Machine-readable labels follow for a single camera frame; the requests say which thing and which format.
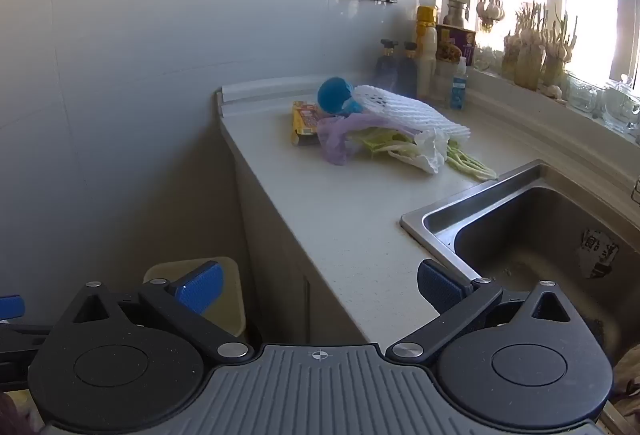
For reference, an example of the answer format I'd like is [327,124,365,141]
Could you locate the purple disposable glove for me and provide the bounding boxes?
[317,110,386,166]

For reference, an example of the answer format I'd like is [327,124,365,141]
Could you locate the white tissue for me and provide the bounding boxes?
[387,128,451,175]

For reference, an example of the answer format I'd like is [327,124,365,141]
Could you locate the hanging garlic bunch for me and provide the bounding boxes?
[476,0,506,33]

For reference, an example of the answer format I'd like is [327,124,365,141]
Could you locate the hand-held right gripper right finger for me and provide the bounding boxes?
[386,259,593,364]

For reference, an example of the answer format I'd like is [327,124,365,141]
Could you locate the wide sprouting garlic jar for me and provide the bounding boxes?
[542,5,578,86]

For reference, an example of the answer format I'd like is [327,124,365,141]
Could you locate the clear plastic bottle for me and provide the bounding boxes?
[431,60,453,108]

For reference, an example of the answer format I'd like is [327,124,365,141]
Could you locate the stainless steel sink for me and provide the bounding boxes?
[400,159,640,366]

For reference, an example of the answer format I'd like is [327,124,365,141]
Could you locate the beige kitchen cabinet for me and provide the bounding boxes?
[220,125,371,351]

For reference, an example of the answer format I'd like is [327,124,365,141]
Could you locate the dark glass bottle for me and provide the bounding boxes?
[397,41,420,98]
[375,38,399,91]

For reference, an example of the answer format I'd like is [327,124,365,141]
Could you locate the purple food box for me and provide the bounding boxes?
[436,24,477,66]

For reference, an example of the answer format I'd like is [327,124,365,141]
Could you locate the pale green vegetable stalks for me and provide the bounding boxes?
[445,140,499,181]

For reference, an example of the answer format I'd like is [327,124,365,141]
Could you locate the lidded clear glass jar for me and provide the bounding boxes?
[600,74,640,133]

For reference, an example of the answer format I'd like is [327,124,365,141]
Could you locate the blue plastic ball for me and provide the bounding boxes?
[317,76,363,116]

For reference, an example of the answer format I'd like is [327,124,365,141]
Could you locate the yellow snack packet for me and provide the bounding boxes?
[291,100,323,147]

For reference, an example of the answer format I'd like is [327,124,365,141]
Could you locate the small sprouting garlic jar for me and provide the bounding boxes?
[501,30,521,78]

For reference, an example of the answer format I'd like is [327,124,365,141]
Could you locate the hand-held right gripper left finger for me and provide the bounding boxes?
[49,262,256,362]

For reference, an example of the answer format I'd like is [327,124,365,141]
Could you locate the cream plastic trash bin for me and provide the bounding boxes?
[143,256,247,338]

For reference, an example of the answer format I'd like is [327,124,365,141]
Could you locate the torn sticker in sink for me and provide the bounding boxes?
[577,227,621,280]

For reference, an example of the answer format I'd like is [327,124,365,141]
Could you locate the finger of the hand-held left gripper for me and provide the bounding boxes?
[0,295,53,353]

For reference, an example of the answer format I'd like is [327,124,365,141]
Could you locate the yellow capped sauce bottle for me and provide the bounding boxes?
[415,0,439,101]

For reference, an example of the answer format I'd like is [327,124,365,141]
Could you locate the tall sprouting garlic jar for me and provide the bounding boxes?
[515,0,548,91]

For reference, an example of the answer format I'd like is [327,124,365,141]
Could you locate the small glass cup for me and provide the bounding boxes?
[474,46,501,72]

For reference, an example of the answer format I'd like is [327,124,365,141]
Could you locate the green cabbage leaves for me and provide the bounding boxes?
[347,125,426,161]

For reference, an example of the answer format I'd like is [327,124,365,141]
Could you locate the white foam fruit net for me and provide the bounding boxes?
[351,84,472,143]

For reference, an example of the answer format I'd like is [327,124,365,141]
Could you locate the small blue label bottle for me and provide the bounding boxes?
[450,56,469,111]

